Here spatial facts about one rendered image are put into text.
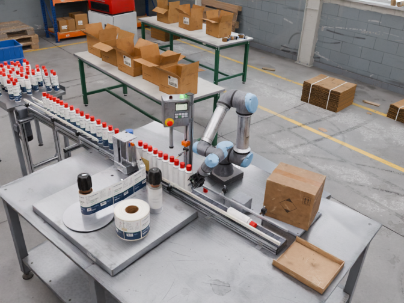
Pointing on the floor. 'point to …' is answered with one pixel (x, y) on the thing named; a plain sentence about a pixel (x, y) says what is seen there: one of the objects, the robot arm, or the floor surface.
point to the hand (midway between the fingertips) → (193, 186)
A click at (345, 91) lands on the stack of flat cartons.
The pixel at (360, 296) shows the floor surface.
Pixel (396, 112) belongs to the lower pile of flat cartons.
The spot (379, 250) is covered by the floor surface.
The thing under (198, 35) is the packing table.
